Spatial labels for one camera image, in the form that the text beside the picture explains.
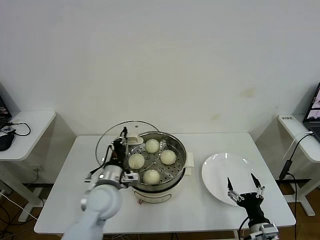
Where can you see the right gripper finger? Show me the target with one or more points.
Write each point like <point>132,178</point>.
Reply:
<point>260,191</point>
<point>233,193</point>

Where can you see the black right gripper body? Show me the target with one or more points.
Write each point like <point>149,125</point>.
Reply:
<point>252,203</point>

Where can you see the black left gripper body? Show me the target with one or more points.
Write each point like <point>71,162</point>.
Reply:
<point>120,151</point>

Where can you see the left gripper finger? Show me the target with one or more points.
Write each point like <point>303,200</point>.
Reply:
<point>124,135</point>

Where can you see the white steamed baozi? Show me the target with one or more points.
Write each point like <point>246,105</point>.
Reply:
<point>152,145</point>
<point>168,157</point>
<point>136,161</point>
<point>151,177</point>

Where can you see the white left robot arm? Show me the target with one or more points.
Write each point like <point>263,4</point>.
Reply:
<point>102,200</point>

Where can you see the perforated steel steamer basket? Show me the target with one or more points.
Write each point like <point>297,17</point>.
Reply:
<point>181,152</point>

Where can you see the white round plate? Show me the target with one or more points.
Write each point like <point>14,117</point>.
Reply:
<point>220,175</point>

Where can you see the small printed table label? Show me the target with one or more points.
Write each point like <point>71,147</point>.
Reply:
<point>286,118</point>

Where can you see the laptop beside table label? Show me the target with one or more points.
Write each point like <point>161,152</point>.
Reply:
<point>313,110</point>

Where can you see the small QR code tag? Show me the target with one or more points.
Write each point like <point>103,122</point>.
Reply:
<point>7,129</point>

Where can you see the black computer mouse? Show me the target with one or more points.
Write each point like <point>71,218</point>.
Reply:
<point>3,142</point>

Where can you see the laptop beside black mouse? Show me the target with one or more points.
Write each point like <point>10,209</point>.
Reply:
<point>3,110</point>

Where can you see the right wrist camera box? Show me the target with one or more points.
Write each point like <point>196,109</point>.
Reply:
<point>268,228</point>

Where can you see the black metal floor frame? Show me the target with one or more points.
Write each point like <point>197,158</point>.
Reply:
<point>302,180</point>

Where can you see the white wall power socket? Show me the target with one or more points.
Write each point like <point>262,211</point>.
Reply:
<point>37,168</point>

